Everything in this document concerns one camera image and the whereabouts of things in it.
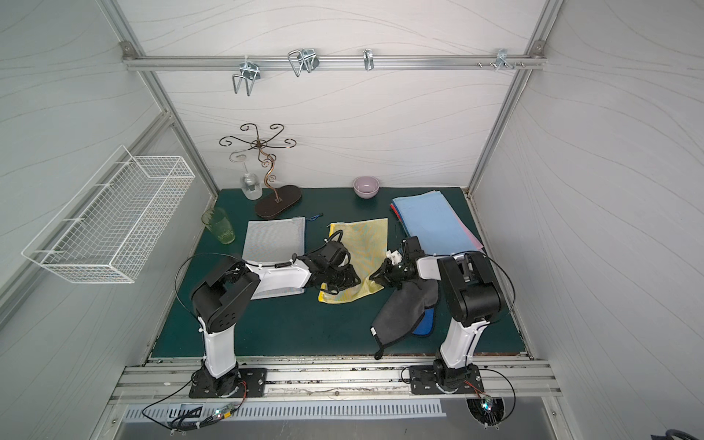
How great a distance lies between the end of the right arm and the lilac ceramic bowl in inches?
12.8

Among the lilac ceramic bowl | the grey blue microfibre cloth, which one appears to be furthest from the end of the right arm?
the lilac ceramic bowl

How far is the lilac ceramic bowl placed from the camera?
118 cm

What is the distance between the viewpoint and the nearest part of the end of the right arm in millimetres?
817

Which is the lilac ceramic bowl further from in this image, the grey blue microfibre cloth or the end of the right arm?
the grey blue microfibre cloth

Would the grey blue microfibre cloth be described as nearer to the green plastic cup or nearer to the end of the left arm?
the end of the left arm

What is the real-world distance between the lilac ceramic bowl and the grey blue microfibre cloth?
1.46 ft

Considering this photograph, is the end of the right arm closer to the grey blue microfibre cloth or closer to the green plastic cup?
the grey blue microfibre cloth

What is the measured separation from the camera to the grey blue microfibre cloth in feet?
2.72

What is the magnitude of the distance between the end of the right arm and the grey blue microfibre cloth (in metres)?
0.04
